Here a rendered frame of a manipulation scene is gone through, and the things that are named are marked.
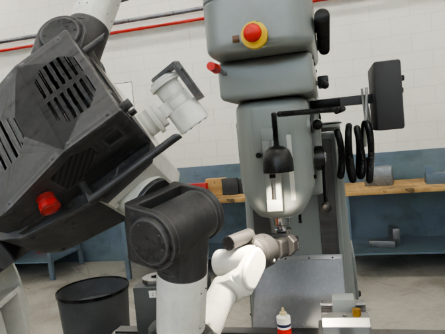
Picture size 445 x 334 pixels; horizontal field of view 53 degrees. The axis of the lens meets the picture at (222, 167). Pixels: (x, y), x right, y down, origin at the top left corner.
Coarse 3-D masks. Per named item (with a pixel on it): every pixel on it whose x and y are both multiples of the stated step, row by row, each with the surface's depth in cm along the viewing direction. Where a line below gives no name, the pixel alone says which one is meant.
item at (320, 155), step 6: (318, 150) 124; (318, 156) 123; (324, 156) 123; (318, 162) 124; (324, 162) 124; (318, 168) 125; (324, 168) 123; (324, 174) 122; (324, 180) 121; (324, 186) 119; (324, 192) 118; (324, 198) 117; (324, 204) 115; (330, 204) 115; (324, 210) 114; (330, 210) 115
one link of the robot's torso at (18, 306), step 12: (12, 264) 91; (0, 276) 91; (12, 276) 91; (0, 288) 91; (12, 288) 91; (0, 300) 83; (12, 300) 89; (24, 300) 91; (0, 312) 81; (12, 312) 89; (24, 312) 90; (0, 324) 80; (12, 324) 89; (24, 324) 90
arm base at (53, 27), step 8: (64, 16) 88; (48, 24) 87; (56, 24) 87; (64, 24) 87; (72, 24) 87; (80, 24) 87; (40, 32) 86; (48, 32) 86; (56, 32) 86; (72, 32) 86; (80, 32) 86; (40, 40) 86; (48, 40) 85; (80, 40) 86; (32, 48) 86
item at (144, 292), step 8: (208, 272) 142; (144, 280) 136; (152, 280) 135; (208, 280) 138; (136, 288) 134; (144, 288) 133; (152, 288) 133; (208, 288) 137; (136, 296) 134; (144, 296) 134; (152, 296) 133; (136, 304) 134; (144, 304) 134; (152, 304) 133; (136, 312) 134; (144, 312) 134; (152, 312) 134; (136, 320) 134; (144, 320) 134; (152, 320) 134; (144, 328) 134
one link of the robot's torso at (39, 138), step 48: (48, 48) 72; (0, 96) 72; (48, 96) 68; (96, 96) 66; (0, 144) 70; (48, 144) 65; (96, 144) 67; (144, 144) 74; (0, 192) 68; (48, 192) 69; (96, 192) 70; (144, 192) 75; (0, 240) 74; (48, 240) 78
